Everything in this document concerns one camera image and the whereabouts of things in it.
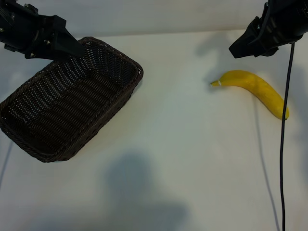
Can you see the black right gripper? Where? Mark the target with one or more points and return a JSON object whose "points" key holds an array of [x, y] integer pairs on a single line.
{"points": [[281, 21]]}

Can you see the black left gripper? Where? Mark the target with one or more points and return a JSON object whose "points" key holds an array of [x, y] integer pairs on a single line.
{"points": [[19, 29]]}

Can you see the yellow banana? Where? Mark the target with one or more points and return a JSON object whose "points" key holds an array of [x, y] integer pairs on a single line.
{"points": [[260, 87]]}

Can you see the dark brown wicker basket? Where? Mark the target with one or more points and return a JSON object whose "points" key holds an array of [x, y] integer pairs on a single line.
{"points": [[72, 101]]}

